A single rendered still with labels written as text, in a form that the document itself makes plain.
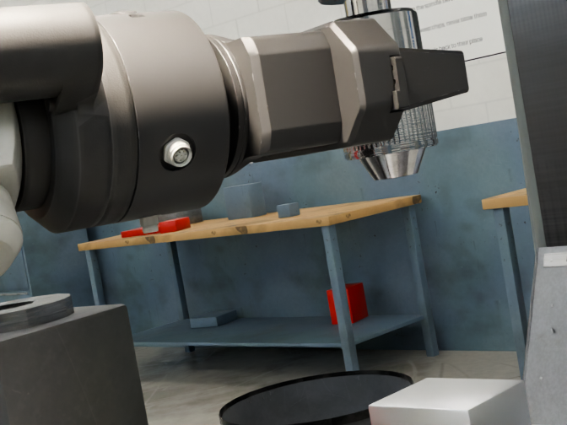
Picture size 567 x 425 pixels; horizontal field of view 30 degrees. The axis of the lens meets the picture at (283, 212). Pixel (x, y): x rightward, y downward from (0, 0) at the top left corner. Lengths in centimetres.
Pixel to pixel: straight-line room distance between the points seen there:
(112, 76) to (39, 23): 4
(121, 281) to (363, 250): 241
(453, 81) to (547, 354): 42
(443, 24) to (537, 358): 483
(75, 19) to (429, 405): 25
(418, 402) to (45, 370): 30
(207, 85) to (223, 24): 637
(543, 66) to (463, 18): 470
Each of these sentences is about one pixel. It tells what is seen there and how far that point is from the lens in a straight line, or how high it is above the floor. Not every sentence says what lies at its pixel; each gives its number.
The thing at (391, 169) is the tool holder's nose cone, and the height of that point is 119.
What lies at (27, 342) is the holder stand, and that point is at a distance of 73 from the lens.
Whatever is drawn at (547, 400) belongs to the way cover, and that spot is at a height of 98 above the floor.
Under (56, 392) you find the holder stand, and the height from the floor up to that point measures 108.
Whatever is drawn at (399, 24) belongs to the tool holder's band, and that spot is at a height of 126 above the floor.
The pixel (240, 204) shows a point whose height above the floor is 97.
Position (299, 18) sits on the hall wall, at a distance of 633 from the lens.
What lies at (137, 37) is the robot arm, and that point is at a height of 127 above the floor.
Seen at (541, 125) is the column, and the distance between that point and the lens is 91.
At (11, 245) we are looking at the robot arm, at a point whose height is 119.
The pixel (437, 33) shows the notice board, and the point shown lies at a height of 171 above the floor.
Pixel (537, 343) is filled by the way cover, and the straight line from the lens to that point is 90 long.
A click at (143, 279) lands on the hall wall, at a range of 775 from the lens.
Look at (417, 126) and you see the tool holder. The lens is 51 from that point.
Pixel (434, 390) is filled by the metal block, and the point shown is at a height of 108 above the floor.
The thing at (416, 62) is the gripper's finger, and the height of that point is 124.
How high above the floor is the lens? 121
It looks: 3 degrees down
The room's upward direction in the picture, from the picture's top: 10 degrees counter-clockwise
